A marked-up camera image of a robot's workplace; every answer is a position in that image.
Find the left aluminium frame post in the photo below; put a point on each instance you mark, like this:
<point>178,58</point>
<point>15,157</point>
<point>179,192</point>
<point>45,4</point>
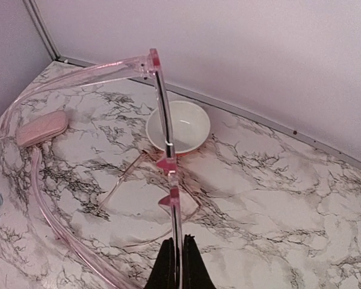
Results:
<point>36,17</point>

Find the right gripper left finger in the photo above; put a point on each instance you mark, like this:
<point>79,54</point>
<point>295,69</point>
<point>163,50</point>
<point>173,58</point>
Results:
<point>163,272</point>

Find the pink transparent sunglasses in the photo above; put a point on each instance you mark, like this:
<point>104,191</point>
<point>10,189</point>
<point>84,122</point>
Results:
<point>138,203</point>

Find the pink soft glasses case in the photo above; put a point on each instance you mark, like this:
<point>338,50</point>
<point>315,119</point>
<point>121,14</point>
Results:
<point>42,128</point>

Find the orange white bowl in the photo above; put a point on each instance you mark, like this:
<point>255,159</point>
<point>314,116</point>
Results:
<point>191,127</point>

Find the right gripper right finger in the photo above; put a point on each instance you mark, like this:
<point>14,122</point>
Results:
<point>195,274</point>

